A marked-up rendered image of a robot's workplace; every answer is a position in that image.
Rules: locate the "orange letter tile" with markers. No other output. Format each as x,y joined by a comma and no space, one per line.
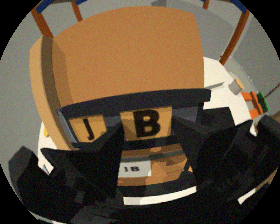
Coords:
88,128

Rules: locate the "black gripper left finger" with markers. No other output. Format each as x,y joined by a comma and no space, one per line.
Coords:
97,164

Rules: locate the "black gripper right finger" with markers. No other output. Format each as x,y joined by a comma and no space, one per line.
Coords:
206,147

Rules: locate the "white paper ticket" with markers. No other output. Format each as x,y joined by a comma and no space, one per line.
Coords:
137,169

